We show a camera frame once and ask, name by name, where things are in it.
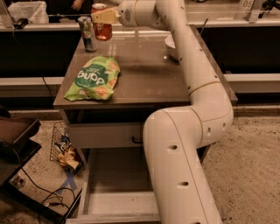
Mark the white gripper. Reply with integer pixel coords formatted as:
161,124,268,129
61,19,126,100
91,0,138,27

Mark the orange coke can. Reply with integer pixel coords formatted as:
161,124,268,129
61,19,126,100
91,3,112,41

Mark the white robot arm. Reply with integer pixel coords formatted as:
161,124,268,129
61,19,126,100
91,0,234,224

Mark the redbull can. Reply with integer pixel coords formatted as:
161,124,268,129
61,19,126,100
78,16,97,53

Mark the green chip bag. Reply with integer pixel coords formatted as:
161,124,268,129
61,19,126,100
64,56,121,102

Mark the white bowl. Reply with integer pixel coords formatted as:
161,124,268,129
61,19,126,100
164,35,179,60

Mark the dark side cart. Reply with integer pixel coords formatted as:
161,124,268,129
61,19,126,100
0,107,81,224

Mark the open bottom drawer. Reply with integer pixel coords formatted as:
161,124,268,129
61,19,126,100
65,144,211,224

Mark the black drawer handle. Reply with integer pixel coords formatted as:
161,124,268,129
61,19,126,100
131,136,143,144

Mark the wire basket with snacks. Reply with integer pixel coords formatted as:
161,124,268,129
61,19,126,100
50,122,83,172

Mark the black floor cable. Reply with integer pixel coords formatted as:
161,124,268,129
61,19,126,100
11,145,77,224

